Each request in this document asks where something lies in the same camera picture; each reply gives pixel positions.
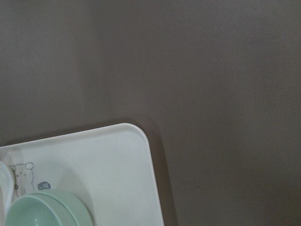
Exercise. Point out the white ceramic spoon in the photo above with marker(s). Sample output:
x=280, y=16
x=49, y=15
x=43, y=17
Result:
x=7, y=184

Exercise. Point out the green bowl on tray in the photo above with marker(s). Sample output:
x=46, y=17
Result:
x=72, y=203

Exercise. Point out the cream rectangular tray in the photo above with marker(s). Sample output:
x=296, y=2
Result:
x=109, y=169

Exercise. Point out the green bowl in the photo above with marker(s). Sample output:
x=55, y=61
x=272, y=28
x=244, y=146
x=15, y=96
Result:
x=72, y=203
x=38, y=210

